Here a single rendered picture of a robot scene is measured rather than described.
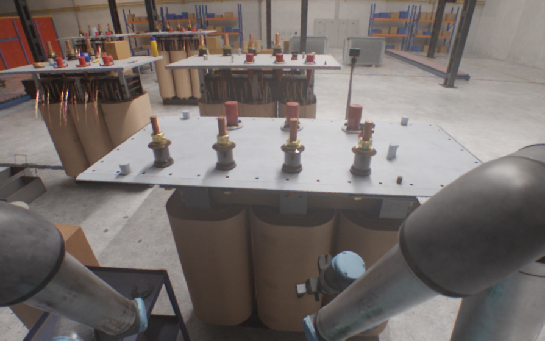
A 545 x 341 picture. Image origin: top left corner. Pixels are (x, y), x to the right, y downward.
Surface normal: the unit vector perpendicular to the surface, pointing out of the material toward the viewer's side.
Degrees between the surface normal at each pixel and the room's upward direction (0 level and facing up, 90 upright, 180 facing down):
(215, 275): 90
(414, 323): 0
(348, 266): 19
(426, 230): 61
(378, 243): 90
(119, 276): 0
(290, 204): 90
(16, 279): 97
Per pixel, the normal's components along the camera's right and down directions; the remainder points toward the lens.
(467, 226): -0.67, -0.26
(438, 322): 0.00, -0.87
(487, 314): -0.87, 0.24
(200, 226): -0.09, 0.50
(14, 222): 0.79, -0.60
